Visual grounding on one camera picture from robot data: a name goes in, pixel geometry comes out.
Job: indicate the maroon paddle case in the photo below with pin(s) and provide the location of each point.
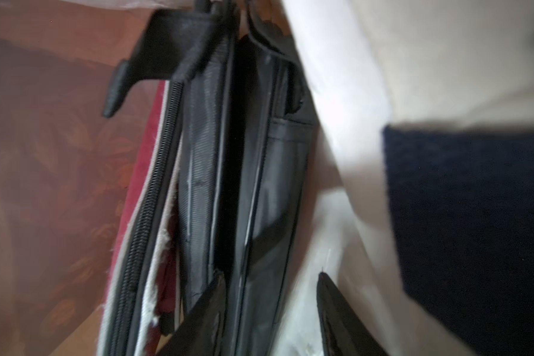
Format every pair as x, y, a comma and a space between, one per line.
132, 293

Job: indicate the white canvas tote bag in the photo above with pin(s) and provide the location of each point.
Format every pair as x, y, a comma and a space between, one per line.
65, 171

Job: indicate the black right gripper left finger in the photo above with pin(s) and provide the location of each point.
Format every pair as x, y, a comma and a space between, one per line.
200, 334

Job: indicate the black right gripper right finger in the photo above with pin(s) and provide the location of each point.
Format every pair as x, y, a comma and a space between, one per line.
343, 333

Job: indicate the black mesh paddle case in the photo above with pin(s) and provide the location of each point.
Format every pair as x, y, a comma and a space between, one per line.
247, 125

